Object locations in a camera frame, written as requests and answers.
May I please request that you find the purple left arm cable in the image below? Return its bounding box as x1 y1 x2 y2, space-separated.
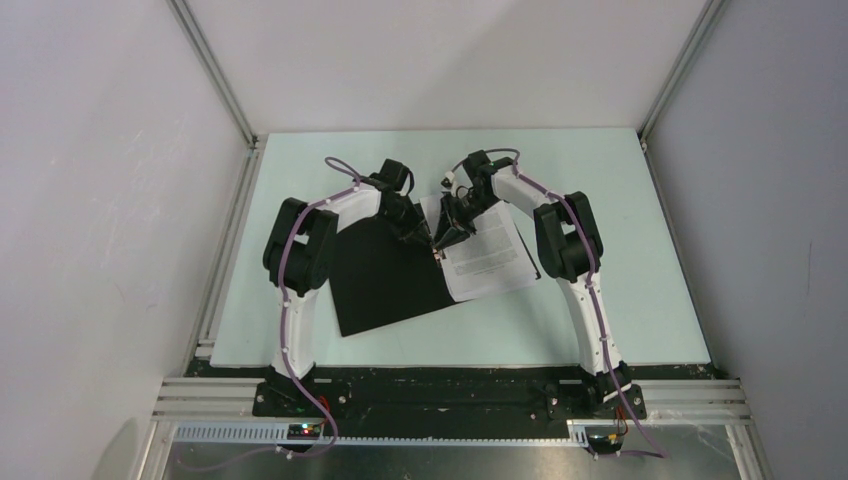
177 156 372 473

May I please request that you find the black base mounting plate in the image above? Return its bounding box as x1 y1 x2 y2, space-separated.
252 366 647 439

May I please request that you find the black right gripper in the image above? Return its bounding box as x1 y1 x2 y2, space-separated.
431 189 499 253

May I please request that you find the red folder with black inside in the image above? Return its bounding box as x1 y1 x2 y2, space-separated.
329 218 458 337

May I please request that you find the aluminium frame rail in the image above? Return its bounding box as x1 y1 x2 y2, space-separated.
166 0 258 149

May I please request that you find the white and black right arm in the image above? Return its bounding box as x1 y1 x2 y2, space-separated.
435 148 632 418

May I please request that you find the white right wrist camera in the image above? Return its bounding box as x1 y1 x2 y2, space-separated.
440 171 459 191

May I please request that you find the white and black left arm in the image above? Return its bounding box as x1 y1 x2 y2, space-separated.
262 156 433 416

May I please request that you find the white slotted cable duct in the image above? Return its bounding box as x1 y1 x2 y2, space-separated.
173 421 588 448

